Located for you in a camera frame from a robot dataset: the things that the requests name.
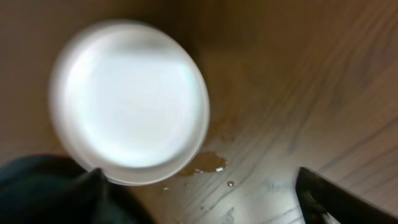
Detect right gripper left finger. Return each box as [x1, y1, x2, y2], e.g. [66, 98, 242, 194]
[1, 156, 154, 224]

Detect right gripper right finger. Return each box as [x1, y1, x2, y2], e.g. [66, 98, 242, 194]
[295, 167, 397, 224]

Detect white plate with green stain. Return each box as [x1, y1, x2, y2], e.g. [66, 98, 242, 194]
[49, 21, 210, 185]

